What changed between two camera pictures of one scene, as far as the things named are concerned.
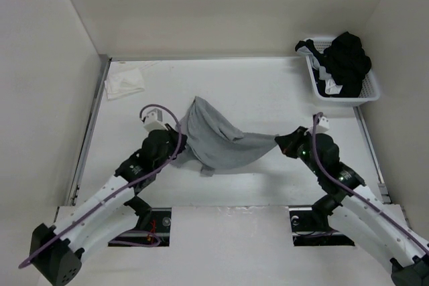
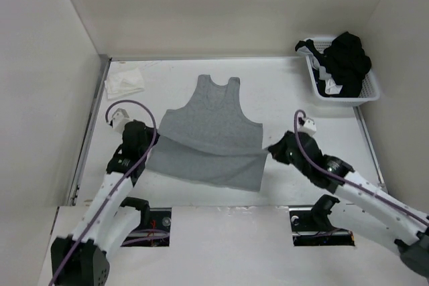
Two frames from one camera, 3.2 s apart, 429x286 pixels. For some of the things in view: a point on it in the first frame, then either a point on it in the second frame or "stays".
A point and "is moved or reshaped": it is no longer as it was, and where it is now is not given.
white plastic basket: (369, 90) stays
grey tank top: (215, 143) is moved or reshaped
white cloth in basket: (332, 86) stays
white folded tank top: (124, 84) stays
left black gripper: (175, 136) -> (150, 131)
